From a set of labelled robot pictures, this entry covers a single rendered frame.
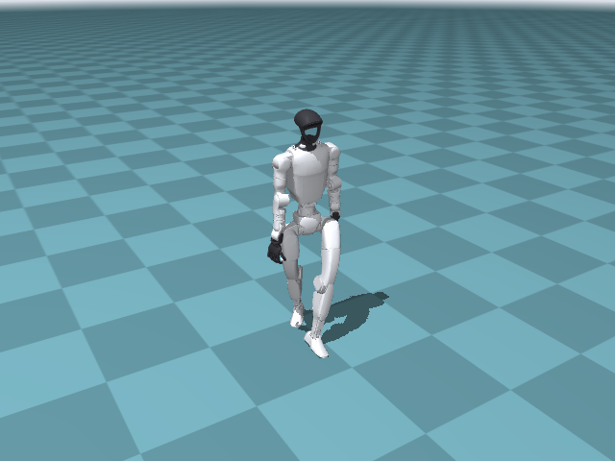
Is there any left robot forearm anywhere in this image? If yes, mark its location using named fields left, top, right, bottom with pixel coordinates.
left=328, top=186, right=341, bottom=217

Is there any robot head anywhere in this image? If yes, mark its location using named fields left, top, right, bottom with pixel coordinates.
left=294, top=109, right=323, bottom=152

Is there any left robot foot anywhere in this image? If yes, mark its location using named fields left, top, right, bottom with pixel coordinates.
left=304, top=330, right=329, bottom=358

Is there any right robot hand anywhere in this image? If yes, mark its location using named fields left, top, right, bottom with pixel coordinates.
left=267, top=233, right=286, bottom=264

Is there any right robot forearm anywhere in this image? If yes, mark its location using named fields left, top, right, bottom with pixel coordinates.
left=271, top=195, right=286, bottom=241

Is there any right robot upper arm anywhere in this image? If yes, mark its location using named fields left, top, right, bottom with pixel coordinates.
left=272, top=152, right=292, bottom=207

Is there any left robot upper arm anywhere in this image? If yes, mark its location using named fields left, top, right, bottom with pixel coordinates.
left=323, top=142, right=342, bottom=191

